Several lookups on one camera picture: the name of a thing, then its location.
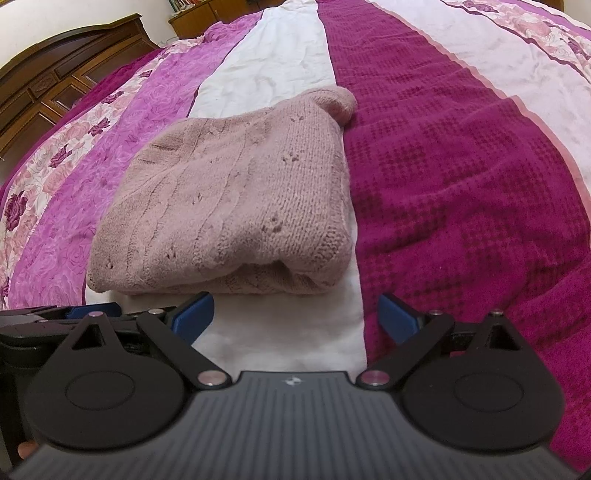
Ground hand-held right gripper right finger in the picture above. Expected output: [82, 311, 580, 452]
[356, 294, 533, 388]

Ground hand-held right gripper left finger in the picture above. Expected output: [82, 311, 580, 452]
[58, 292, 230, 388]

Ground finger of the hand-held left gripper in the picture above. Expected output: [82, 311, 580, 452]
[64, 302, 123, 320]

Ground pink knitted sweater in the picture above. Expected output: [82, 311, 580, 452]
[87, 86, 358, 296]

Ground striped magenta floral blanket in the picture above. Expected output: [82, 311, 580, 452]
[0, 0, 591, 462]

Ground dark wooden headboard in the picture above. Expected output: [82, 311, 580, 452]
[0, 14, 161, 149]

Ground low wooden cabinet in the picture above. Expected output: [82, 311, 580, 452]
[168, 0, 279, 27]

